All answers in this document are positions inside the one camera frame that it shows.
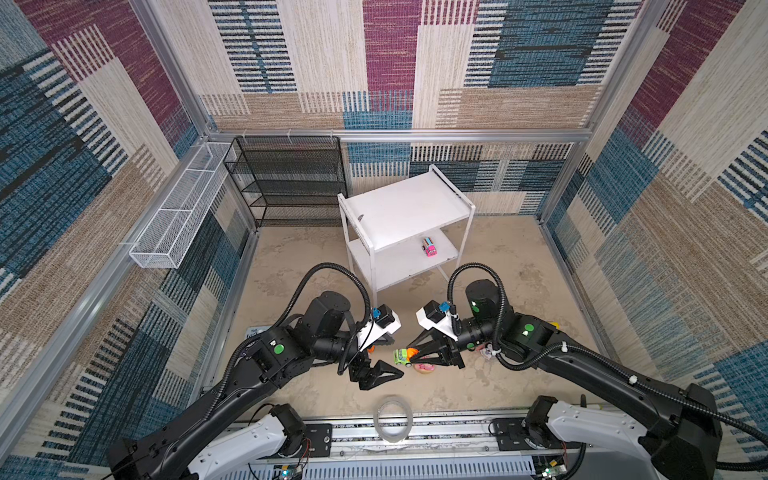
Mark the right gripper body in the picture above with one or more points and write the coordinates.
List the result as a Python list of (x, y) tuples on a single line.
[(459, 346)]

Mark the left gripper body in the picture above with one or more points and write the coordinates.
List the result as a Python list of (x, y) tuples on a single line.
[(358, 366)]

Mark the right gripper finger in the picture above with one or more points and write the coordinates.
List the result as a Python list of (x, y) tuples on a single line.
[(430, 345), (437, 359)]

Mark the green toy car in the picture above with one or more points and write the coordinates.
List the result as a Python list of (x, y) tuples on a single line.
[(402, 356)]

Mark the pink toy truck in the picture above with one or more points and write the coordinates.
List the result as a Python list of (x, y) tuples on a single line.
[(429, 247)]

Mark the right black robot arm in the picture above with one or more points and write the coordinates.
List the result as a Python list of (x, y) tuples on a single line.
[(678, 431)]

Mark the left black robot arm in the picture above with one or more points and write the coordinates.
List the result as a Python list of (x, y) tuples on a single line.
[(193, 445)]

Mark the white two-tier shelf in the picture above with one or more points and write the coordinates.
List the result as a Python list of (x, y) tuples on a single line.
[(383, 228)]

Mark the pink bear donut toy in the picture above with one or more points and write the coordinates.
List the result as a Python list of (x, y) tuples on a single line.
[(424, 368)]

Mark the clear tape roll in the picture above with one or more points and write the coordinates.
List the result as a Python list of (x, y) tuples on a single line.
[(393, 419)]

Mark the treehouse book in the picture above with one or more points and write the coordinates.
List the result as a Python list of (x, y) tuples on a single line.
[(255, 330)]

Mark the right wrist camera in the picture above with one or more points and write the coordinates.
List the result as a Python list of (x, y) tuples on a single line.
[(441, 317)]

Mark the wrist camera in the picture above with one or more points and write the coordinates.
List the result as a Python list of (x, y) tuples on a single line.
[(441, 317), (379, 330)]

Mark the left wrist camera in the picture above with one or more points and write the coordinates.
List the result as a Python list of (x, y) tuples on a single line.
[(379, 330)]

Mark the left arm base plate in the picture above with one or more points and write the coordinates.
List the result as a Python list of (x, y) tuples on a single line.
[(314, 442)]

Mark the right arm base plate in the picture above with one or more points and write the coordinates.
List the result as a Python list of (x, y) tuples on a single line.
[(511, 434)]

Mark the black wire rack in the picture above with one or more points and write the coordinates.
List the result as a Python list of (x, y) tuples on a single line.
[(289, 181)]

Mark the white wire basket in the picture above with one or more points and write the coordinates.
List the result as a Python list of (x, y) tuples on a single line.
[(165, 241)]

